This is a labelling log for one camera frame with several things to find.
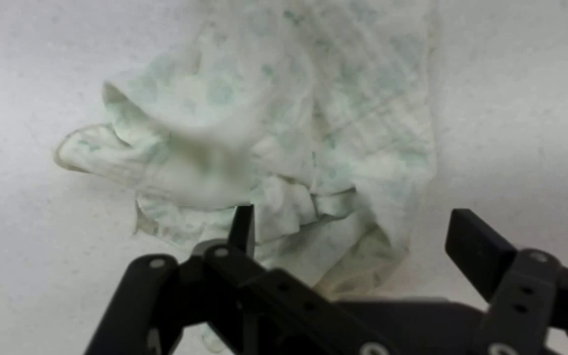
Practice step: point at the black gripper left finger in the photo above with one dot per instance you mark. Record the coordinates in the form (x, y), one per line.
(258, 296)

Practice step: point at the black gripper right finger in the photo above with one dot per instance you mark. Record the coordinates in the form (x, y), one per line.
(514, 282)

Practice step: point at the white green-stained towel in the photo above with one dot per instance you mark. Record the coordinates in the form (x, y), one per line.
(285, 130)

